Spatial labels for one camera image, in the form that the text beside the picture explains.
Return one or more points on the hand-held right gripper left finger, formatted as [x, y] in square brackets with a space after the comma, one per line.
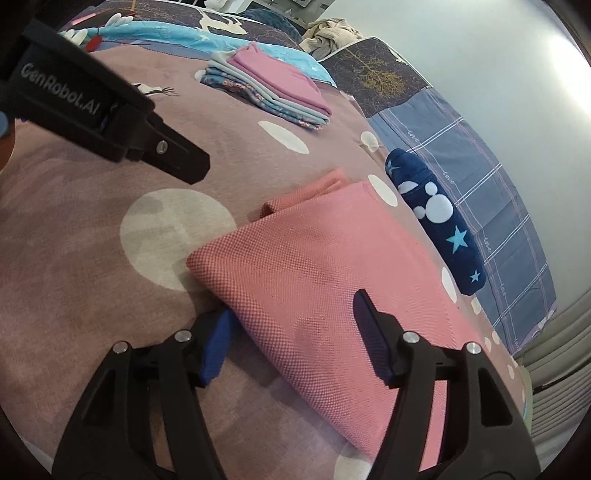
[217, 341]

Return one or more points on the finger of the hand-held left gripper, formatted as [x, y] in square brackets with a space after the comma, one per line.
[175, 154]

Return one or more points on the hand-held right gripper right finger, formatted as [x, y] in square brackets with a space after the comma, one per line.
[369, 332]

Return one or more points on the pink knit sweater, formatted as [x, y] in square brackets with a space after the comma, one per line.
[323, 258]

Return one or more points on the beige clothes pile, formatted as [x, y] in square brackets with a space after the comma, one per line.
[332, 34]

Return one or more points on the blue floral folded garment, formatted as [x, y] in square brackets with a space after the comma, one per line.
[231, 85]

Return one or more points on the stack of folded cloths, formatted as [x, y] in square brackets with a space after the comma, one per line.
[219, 62]

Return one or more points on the turquoise deer print quilt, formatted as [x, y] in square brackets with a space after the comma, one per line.
[184, 32]

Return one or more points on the navy star print blanket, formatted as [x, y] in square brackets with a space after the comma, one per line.
[438, 230]

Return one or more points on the mauve polka dot bed sheet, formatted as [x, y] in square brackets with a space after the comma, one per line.
[69, 230]

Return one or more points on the pink folded garment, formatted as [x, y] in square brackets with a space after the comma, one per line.
[281, 78]

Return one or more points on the dark blue knitted blanket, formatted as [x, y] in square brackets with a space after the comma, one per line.
[272, 21]

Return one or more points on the white ribbed curtain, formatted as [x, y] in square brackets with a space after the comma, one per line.
[549, 364]

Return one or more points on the blue plaid pillow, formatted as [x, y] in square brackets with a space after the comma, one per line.
[485, 184]

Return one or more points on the dark tree print cushion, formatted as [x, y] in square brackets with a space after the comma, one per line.
[378, 74]

